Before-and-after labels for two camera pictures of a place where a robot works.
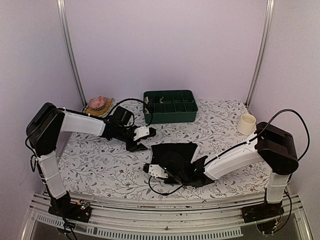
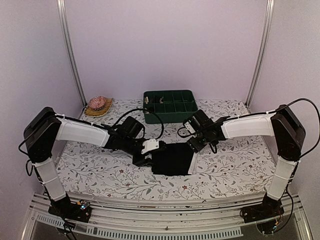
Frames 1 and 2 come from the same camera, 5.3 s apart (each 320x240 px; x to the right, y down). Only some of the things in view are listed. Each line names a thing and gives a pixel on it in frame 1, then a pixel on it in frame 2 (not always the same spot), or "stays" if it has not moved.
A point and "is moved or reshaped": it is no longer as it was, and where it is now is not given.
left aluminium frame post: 61,5 stays
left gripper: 135,147 -> 142,161
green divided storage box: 169,106 stays
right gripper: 166,181 -> 196,146
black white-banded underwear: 174,161 is moved or reshaped
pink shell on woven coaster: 97,102 stays
